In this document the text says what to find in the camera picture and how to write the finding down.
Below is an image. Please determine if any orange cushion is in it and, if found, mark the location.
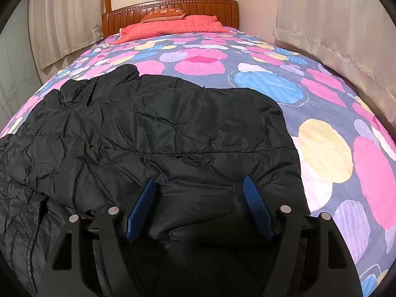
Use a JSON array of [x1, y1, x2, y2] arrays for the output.
[[141, 9, 186, 24]]

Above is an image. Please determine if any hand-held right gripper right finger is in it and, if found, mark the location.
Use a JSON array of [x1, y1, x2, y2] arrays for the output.
[[243, 176, 364, 297]]

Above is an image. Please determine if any frosted glass sliding door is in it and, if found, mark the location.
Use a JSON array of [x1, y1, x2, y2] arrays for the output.
[[0, 0, 44, 124]]

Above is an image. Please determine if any black puffer jacket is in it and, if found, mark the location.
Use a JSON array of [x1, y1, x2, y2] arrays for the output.
[[0, 64, 311, 297]]

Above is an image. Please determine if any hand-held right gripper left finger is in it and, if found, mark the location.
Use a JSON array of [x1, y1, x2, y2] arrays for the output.
[[37, 177, 161, 297]]

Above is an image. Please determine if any red pillow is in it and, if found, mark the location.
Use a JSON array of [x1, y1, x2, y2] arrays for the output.
[[118, 15, 231, 43]]

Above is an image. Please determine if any wooden bed headboard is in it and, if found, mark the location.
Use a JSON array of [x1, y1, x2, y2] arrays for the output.
[[102, 0, 240, 38]]

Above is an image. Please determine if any cream curtain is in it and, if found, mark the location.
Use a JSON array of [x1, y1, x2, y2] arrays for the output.
[[272, 0, 396, 118], [27, 0, 108, 70]]

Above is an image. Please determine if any dotted colourful bedsheet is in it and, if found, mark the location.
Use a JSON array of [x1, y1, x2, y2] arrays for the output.
[[0, 25, 396, 297]]

